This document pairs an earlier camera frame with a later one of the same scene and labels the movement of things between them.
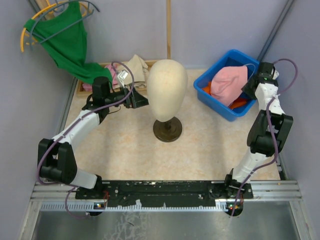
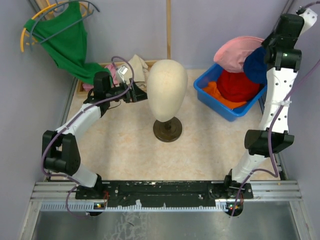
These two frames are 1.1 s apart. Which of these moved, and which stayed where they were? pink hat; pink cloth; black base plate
Moved: pink hat
Stayed: pink cloth; black base plate
